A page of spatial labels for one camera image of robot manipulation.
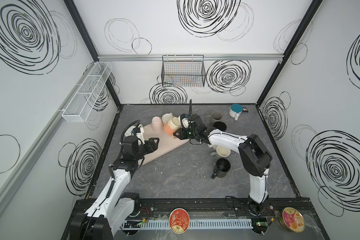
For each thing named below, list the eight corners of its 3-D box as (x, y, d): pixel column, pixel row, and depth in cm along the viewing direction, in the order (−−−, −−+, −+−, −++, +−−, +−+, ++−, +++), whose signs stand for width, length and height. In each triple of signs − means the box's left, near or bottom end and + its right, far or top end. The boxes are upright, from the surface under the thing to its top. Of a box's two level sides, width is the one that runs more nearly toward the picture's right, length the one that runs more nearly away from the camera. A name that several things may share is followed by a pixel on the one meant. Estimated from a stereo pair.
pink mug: (153, 132, 104) (150, 124, 97) (154, 124, 109) (152, 116, 102) (162, 132, 104) (161, 124, 97) (163, 124, 109) (162, 116, 102)
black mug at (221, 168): (211, 179, 85) (214, 173, 78) (210, 165, 90) (212, 158, 83) (227, 179, 85) (232, 173, 78) (225, 165, 90) (229, 158, 83)
